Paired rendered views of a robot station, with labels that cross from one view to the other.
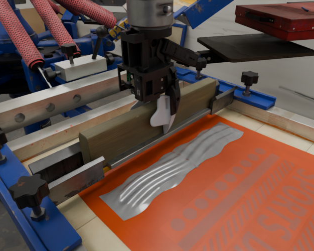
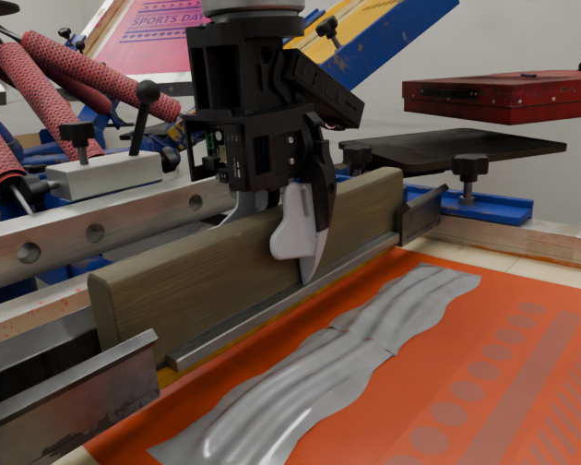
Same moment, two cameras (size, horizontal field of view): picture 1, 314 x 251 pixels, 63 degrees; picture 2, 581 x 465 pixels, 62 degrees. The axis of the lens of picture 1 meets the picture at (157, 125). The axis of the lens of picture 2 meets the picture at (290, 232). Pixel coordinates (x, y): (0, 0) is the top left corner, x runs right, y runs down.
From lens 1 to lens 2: 13 cm
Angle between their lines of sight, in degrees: 13
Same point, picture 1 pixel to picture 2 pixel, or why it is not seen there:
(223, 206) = (491, 440)
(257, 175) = (547, 357)
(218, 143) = (432, 299)
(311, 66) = (551, 189)
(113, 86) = (178, 208)
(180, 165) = (354, 352)
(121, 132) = (199, 273)
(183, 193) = (374, 420)
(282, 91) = not seen: hidden behind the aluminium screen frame
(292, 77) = not seen: hidden behind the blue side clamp
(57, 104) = (46, 245)
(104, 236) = not seen: outside the picture
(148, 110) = (262, 223)
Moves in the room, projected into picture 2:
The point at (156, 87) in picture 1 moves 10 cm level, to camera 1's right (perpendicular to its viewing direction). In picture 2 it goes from (279, 160) to (412, 150)
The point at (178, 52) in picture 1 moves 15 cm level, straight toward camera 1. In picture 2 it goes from (320, 83) to (337, 95)
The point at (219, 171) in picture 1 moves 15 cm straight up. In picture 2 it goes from (451, 359) to (464, 167)
